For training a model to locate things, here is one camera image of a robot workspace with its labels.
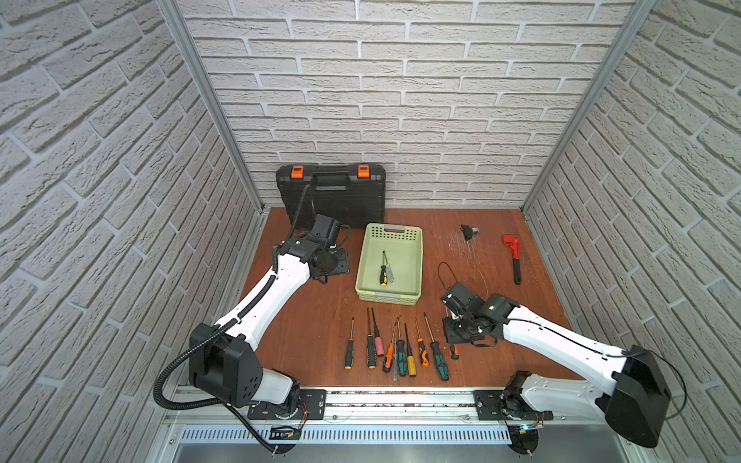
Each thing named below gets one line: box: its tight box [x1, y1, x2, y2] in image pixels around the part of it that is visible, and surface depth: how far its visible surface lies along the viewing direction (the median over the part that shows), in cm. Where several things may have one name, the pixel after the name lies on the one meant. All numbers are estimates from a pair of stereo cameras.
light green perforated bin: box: [355, 222, 424, 306], surface depth 105 cm
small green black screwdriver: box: [395, 316, 408, 378], surface depth 81 cm
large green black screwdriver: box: [423, 312, 450, 382], surface depth 81 cm
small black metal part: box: [460, 223, 474, 242], surface depth 112 cm
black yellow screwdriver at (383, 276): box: [379, 249, 388, 288], surface depth 99 cm
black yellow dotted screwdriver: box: [366, 306, 378, 370], surface depth 83 cm
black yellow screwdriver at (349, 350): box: [344, 316, 355, 371], surface depth 83 cm
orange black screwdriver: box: [382, 317, 400, 374], surface depth 81 cm
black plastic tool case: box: [275, 163, 387, 229], surface depth 96 cm
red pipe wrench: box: [501, 234, 522, 286], surface depth 108 cm
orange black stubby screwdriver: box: [414, 317, 431, 368], surface depth 83 cm
